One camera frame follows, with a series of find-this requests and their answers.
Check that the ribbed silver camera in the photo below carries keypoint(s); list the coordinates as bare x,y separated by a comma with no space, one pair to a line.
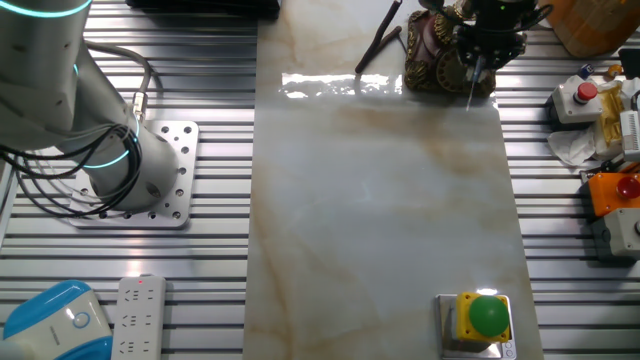
631,135

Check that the orange emergency stop box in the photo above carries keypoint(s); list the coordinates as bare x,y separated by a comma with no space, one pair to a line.
605,192

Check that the yellow plastic bag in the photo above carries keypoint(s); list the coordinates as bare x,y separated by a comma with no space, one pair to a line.
611,110

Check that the grey box red button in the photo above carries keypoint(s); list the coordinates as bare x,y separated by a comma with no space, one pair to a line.
620,232

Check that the brown gold rotary phone base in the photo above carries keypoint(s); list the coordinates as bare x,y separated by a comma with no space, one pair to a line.
425,55

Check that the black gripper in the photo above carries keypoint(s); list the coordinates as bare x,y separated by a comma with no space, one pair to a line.
495,37

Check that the white crumpled tissue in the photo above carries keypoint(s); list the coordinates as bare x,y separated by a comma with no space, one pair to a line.
580,147

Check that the blue white round device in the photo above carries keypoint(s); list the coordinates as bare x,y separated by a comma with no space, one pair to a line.
50,325

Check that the silver robot mounting plate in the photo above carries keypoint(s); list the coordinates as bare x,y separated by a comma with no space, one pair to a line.
185,175

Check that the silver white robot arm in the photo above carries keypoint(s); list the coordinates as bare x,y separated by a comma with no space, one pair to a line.
50,90

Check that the white box red button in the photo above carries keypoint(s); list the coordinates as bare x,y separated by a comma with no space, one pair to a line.
575,105

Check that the white power strip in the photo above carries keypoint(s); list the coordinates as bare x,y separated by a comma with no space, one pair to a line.
139,320

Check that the orange brown bag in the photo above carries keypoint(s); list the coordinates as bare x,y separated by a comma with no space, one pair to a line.
595,25

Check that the small blue trinket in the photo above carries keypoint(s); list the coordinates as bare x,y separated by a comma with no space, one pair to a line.
587,69

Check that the green button yellow box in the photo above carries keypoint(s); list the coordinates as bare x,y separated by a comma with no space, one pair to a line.
487,317

